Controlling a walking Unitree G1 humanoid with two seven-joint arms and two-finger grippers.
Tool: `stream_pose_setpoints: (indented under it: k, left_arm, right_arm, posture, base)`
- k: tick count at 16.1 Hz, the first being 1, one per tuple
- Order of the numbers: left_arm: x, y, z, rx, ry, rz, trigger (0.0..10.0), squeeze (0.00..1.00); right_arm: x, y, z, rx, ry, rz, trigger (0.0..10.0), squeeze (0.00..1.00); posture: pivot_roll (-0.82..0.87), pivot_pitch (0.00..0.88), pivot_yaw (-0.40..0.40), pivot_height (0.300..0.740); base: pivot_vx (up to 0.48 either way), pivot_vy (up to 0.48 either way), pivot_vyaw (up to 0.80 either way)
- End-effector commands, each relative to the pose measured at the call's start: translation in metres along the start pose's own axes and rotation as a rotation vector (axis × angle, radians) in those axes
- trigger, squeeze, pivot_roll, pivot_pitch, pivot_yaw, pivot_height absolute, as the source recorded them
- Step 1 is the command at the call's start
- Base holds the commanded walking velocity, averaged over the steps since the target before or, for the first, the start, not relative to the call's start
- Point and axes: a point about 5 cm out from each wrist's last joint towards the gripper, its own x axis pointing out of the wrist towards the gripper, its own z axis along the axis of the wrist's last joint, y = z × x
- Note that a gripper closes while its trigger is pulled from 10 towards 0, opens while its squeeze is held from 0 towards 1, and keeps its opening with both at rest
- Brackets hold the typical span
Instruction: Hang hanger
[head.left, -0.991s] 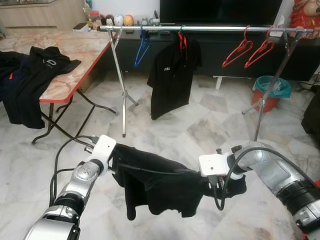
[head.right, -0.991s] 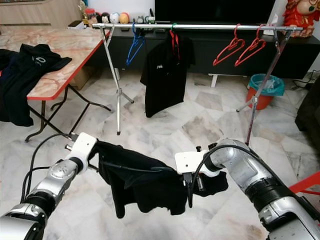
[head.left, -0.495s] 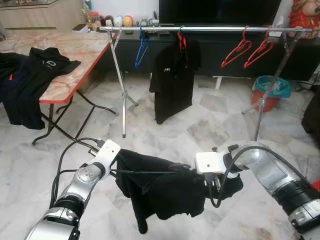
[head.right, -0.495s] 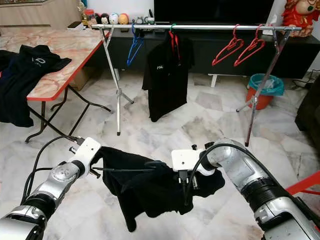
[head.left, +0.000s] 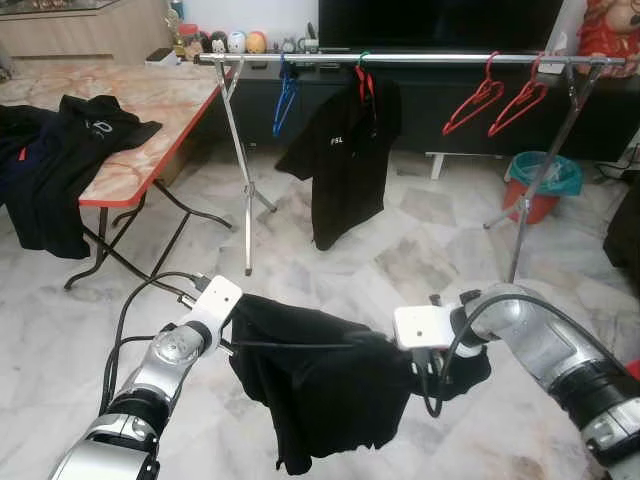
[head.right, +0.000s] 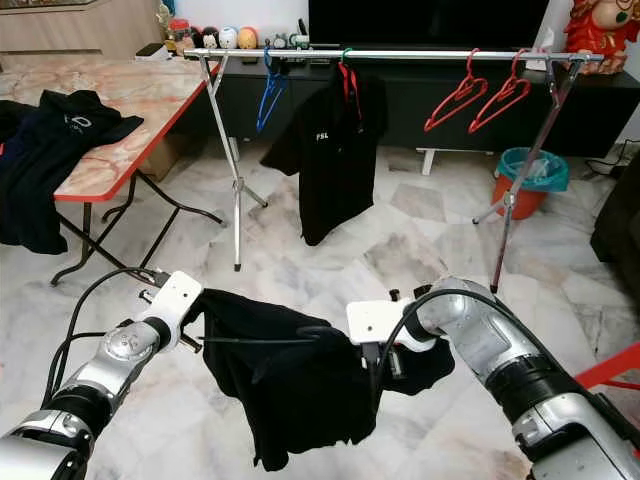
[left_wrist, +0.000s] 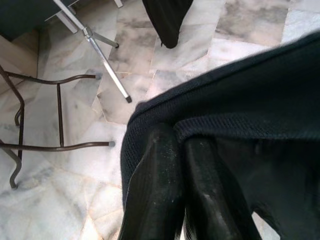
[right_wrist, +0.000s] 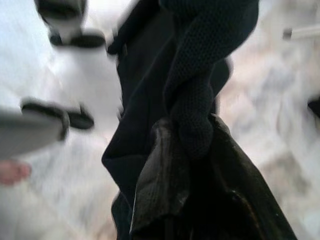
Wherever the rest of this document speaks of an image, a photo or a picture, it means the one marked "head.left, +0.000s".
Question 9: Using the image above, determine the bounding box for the black shirt green print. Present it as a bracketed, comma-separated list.
[228, 293, 493, 476]

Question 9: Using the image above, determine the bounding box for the black shirt white FSL print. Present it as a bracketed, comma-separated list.
[275, 72, 403, 251]

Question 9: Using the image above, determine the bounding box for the green hooked clothes hanger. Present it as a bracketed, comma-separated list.
[353, 50, 379, 106]

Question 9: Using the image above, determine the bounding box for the blue clothes hanger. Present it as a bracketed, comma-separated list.
[272, 55, 301, 139]

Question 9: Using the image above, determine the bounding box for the orange bin teal liner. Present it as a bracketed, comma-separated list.
[502, 150, 583, 226]

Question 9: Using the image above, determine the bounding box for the black television console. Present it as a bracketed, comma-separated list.
[230, 60, 640, 181]

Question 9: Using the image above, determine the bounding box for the chrome clothes rack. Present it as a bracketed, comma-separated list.
[195, 50, 629, 286]

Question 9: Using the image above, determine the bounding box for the black flat screen television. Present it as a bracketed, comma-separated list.
[318, 0, 566, 53]

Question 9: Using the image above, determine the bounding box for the marble folding table red edge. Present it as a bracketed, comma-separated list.
[0, 62, 276, 291]

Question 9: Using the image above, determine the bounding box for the red and gold statue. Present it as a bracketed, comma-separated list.
[578, 0, 640, 79]

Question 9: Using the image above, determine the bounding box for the black shirt white D print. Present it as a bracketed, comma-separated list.
[10, 93, 163, 261]

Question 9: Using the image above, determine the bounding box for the navy blue shirt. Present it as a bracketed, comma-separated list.
[0, 103, 63, 206]

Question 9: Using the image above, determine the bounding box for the light wooden cabinet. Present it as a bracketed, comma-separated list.
[0, 0, 171, 63]

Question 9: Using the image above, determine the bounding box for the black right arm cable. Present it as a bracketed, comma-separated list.
[420, 290, 561, 419]

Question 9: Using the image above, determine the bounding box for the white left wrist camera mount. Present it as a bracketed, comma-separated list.
[188, 275, 244, 336]

